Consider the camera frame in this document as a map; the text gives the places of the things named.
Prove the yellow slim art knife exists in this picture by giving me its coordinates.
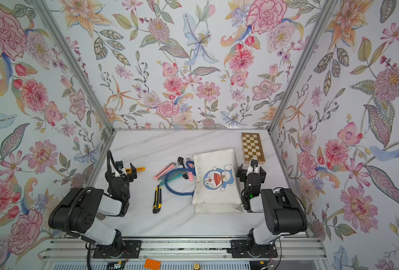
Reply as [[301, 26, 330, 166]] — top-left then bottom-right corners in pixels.
[[125, 167, 146, 174]]

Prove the white Doraemon canvas pouch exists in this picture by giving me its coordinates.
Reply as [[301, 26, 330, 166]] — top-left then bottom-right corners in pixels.
[[164, 147, 243, 214]]

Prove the black yellow utility knife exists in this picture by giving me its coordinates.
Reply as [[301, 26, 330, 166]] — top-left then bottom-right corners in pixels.
[[152, 184, 162, 214]]

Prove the teal art knife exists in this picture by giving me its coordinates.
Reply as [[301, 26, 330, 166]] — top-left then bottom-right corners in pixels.
[[158, 171, 185, 186]]

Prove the light pink art knife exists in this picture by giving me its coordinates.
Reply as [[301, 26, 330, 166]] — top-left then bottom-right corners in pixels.
[[186, 158, 194, 181]]

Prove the black art knife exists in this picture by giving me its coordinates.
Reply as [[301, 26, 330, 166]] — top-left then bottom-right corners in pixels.
[[178, 157, 189, 180]]

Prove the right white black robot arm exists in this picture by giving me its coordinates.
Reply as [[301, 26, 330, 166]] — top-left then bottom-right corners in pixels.
[[231, 160, 307, 258]]

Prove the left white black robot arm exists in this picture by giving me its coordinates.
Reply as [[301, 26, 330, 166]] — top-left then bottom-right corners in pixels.
[[48, 162, 137, 258]]

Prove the wooden chessboard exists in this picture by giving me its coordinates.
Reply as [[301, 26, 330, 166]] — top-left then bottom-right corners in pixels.
[[241, 133, 265, 164]]

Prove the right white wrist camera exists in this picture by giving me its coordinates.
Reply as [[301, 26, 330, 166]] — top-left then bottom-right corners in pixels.
[[247, 159, 259, 175]]

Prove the orange tag on rail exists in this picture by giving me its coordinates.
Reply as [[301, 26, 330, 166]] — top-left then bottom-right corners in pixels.
[[144, 259, 162, 270]]

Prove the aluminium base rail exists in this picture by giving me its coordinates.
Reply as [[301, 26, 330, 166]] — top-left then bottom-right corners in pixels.
[[38, 235, 327, 262]]

